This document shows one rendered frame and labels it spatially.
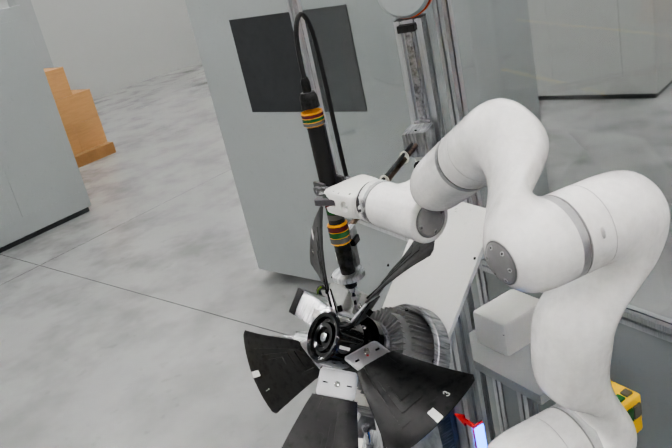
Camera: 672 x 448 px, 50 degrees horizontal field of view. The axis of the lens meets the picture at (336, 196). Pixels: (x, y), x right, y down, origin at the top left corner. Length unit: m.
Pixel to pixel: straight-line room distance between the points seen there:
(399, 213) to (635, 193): 0.45
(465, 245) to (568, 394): 0.87
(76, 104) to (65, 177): 2.45
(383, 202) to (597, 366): 0.47
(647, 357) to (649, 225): 1.22
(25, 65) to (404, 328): 5.92
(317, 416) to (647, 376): 0.90
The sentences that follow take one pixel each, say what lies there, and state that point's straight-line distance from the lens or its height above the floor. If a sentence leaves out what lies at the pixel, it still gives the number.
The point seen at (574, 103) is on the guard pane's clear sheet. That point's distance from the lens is 1.88.
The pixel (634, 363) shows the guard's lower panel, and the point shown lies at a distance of 2.11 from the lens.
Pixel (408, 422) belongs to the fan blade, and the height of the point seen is 1.15.
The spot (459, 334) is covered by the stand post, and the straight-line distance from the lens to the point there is 1.92.
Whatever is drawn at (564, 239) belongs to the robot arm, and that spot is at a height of 1.71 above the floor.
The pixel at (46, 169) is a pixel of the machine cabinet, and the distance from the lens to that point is 7.31.
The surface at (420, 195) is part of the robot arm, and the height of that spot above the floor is 1.67.
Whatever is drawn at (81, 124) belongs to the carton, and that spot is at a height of 0.48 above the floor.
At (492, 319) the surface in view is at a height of 0.97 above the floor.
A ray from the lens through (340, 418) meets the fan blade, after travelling 1.68.
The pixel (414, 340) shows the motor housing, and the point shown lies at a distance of 1.72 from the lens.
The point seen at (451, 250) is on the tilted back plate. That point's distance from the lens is 1.82.
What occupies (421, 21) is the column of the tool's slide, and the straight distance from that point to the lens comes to 2.01.
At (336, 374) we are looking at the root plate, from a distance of 1.69.
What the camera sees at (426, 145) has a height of 1.47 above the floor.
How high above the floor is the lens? 2.06
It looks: 20 degrees down
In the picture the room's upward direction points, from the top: 13 degrees counter-clockwise
